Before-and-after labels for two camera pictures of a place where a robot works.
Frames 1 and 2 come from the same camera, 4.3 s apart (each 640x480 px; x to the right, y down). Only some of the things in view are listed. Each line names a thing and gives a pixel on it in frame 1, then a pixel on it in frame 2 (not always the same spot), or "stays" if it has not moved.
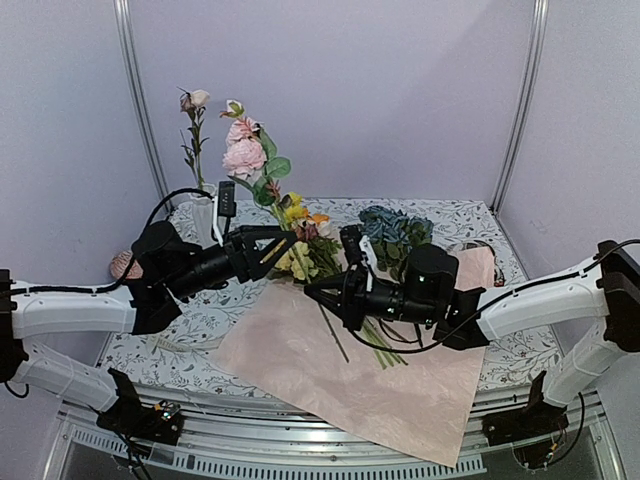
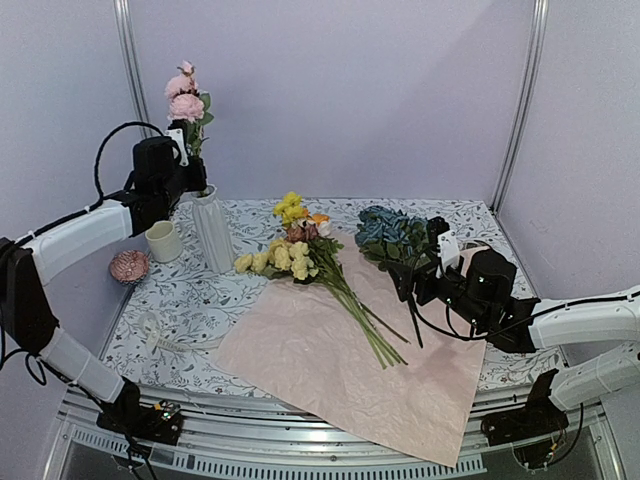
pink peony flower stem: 249,155 → 186,104
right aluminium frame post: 540,17 stays
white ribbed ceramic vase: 203,216 stays
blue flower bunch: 392,236 stays
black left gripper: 248,262 → 199,180
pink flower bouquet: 314,254 stays
